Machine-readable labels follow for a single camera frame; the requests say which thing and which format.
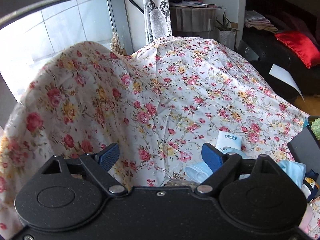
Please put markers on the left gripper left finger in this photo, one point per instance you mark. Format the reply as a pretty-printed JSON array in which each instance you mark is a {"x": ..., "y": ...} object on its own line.
[{"x": 98, "y": 165}]

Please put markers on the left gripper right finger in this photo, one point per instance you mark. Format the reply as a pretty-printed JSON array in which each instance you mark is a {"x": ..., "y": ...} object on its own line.
[{"x": 225, "y": 169}]

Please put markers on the light blue face mask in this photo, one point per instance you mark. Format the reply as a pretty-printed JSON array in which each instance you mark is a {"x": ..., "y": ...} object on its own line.
[{"x": 199, "y": 172}]

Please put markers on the floral tablecloth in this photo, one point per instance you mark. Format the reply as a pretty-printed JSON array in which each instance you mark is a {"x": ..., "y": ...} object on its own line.
[{"x": 160, "y": 104}]

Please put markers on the navy orange folded cloth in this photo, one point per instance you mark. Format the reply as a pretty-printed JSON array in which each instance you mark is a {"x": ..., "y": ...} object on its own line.
[{"x": 310, "y": 188}]

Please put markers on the green yarn ball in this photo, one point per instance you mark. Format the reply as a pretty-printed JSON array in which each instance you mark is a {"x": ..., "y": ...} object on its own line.
[{"x": 315, "y": 127}]

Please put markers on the white paper sheet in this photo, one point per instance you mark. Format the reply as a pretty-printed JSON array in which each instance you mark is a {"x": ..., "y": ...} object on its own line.
[{"x": 284, "y": 76}]

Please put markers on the white potted plant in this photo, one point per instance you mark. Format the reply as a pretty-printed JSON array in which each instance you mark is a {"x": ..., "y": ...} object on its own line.
[{"x": 227, "y": 32}]

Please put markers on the red satin cushion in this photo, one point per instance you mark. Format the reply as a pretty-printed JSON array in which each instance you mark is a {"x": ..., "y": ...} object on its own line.
[{"x": 301, "y": 45}]

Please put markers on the folded towels stack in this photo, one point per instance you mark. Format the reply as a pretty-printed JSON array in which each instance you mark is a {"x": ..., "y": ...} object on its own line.
[{"x": 255, "y": 20}]

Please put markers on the black leather sofa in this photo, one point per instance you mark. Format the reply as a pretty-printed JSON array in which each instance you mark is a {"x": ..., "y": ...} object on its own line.
[{"x": 262, "y": 49}]

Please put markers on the patterned grey curtain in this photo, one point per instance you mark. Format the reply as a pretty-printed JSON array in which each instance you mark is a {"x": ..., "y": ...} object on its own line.
[{"x": 156, "y": 19}]

